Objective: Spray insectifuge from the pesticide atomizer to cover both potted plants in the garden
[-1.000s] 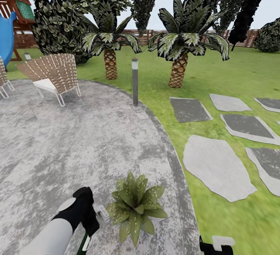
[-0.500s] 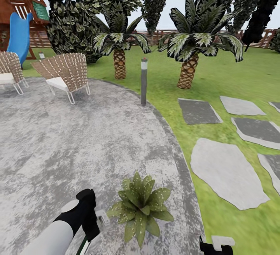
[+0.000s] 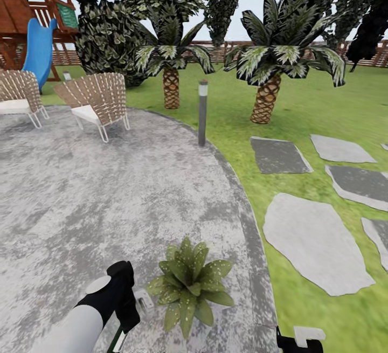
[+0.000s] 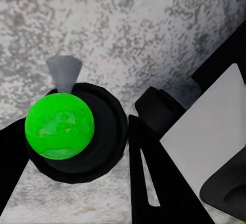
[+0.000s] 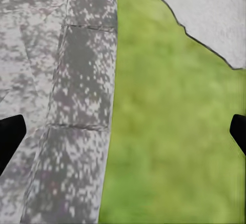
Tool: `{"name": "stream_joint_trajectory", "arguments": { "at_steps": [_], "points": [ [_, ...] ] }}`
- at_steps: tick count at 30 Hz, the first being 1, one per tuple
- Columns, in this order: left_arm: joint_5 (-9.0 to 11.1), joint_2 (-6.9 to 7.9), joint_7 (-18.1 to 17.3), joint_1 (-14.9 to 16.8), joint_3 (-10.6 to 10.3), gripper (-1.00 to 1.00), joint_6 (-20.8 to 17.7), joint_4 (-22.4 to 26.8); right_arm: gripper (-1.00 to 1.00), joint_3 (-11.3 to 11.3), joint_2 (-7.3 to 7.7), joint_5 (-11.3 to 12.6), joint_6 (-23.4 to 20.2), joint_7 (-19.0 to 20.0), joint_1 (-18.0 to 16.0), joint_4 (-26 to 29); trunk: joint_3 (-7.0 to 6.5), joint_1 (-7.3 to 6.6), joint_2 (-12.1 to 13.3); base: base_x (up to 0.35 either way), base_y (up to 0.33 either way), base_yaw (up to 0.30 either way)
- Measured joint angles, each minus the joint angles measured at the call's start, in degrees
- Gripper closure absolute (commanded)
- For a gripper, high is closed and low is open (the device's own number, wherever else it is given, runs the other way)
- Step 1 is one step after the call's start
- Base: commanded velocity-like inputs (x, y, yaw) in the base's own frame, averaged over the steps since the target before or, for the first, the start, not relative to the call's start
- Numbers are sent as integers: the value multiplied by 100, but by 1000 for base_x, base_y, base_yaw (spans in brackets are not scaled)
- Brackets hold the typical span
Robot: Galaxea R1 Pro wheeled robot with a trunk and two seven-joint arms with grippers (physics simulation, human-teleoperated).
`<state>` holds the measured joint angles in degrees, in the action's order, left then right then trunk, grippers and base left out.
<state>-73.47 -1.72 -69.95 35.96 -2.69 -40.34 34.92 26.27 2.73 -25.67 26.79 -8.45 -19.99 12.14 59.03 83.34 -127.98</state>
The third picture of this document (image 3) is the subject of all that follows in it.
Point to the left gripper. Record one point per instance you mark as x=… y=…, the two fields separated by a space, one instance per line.
x=127 y=315

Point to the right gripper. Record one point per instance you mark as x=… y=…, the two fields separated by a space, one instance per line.
x=288 y=345

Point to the pot plant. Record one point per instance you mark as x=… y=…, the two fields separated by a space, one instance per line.
x=189 y=284

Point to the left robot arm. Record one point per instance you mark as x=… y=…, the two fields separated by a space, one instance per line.
x=81 y=327

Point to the insectifuge atomizer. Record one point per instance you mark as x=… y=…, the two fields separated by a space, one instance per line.
x=118 y=341

